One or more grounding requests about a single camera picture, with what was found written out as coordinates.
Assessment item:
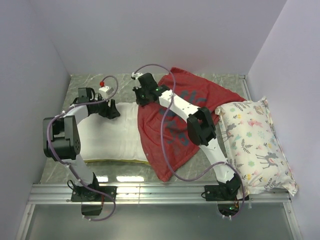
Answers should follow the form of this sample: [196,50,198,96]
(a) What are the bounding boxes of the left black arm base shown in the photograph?
[67,174,117,217]

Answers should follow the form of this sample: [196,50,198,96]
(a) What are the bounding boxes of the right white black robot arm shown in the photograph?
[131,71,244,200]

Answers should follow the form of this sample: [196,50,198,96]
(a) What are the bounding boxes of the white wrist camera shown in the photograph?
[131,72,143,83]
[98,81,114,99]

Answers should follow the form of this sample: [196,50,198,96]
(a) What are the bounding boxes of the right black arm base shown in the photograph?
[200,184,250,219]

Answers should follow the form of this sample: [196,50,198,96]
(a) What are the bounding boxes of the red pillowcase grey print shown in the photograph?
[137,67,245,182]

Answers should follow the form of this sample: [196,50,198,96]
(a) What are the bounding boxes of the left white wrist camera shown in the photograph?
[98,81,114,99]

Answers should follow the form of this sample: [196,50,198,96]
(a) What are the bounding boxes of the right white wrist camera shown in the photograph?
[131,72,143,83]

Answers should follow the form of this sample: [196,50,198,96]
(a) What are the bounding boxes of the floral patterned white pillow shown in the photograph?
[215,97,299,196]

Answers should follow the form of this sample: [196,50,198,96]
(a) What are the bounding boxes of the white pillow yellow edge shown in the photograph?
[77,102,149,165]

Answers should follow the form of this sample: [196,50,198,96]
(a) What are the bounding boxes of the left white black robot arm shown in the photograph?
[42,86,121,201]

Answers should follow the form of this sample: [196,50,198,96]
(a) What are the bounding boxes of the aluminium mounting rail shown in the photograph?
[16,182,303,240]

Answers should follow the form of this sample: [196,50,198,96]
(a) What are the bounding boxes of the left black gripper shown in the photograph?
[91,94,121,120]

